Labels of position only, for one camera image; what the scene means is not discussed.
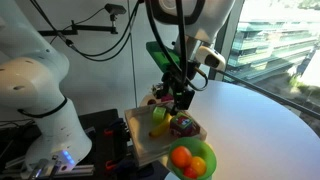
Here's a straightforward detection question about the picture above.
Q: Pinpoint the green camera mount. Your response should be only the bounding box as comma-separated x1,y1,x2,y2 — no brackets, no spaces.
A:
145,40,183,74

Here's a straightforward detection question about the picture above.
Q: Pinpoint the orange toy fruit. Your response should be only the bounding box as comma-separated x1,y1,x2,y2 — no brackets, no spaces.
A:
170,145,194,169

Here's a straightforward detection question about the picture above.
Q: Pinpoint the yellow toy banana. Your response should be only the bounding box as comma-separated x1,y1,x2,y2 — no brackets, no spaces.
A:
148,113,175,139

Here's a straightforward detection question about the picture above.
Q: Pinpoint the lime green block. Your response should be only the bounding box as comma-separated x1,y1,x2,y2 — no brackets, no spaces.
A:
152,106,168,123

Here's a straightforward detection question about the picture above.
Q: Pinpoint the black robot stand top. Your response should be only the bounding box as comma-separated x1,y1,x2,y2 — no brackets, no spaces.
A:
0,108,171,180

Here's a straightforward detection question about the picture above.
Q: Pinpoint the black looping gripper cable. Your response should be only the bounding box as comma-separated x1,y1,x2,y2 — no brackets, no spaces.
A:
145,0,210,93

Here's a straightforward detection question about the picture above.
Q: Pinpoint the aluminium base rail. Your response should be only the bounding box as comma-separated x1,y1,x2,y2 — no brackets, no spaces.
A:
0,163,97,180

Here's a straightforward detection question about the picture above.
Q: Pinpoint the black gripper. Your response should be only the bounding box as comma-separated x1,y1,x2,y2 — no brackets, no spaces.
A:
168,61,202,116

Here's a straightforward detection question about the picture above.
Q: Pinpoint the wooden shape sorter toy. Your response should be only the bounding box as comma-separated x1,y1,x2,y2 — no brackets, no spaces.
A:
139,83,175,108

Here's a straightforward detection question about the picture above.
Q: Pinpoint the black camera on mount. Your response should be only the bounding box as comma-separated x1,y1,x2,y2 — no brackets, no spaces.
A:
104,3,128,17

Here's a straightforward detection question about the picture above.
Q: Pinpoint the office building outside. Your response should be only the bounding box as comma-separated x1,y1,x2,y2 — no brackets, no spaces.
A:
223,19,320,83

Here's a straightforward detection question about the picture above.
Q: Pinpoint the green plastic bowl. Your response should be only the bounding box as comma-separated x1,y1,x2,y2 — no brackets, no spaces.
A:
167,136,218,180

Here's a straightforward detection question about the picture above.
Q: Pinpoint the red toy strawberry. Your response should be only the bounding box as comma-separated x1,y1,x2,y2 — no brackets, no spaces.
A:
182,166,199,180

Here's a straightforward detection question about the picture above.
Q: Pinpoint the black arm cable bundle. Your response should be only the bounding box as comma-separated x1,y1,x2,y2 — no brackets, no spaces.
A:
29,0,143,63

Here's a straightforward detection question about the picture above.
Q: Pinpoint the black camera mounting bar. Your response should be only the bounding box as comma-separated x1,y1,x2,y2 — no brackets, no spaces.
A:
37,19,120,37

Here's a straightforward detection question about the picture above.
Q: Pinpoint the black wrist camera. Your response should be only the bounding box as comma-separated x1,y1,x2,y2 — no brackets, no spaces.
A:
160,71,175,98

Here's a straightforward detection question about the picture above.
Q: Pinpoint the dark window frame post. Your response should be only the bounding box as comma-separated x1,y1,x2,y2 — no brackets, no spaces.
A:
208,0,246,83

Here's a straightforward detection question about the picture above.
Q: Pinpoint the thin hanging wall cable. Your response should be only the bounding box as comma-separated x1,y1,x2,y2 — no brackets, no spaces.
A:
127,0,139,108

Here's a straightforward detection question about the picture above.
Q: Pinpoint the black clamp with orange trigger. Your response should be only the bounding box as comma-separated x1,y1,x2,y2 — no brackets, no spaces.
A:
103,156,138,176
102,117,132,148

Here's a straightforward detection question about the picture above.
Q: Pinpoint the soft picture cube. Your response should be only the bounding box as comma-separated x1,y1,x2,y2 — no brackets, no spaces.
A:
169,112,195,138

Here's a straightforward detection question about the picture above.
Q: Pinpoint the wooden tray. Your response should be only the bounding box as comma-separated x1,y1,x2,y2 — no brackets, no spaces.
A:
124,103,208,168

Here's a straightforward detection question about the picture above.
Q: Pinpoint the dark window sill rail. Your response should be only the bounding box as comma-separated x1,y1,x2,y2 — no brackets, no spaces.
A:
214,68,320,120

